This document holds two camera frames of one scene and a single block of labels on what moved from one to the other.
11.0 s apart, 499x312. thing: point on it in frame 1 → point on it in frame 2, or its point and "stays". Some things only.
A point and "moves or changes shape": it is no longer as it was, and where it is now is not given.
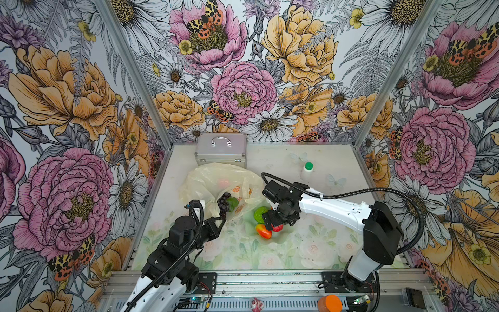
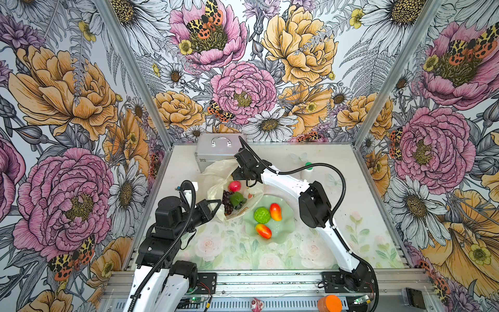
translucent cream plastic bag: x=205 y=182 moves or changes shape
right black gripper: x=275 y=221 → x=236 y=173
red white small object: x=256 y=305 stays
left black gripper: x=209 y=223 → x=203 y=207
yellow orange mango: x=262 y=231 stays
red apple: x=277 y=229 → x=234 y=186
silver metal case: x=221 y=148 stays
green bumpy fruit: x=258 y=214 stays
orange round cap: x=329 y=303 stays
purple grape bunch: x=223 y=204 moves or changes shape
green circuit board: x=361 y=299 stays
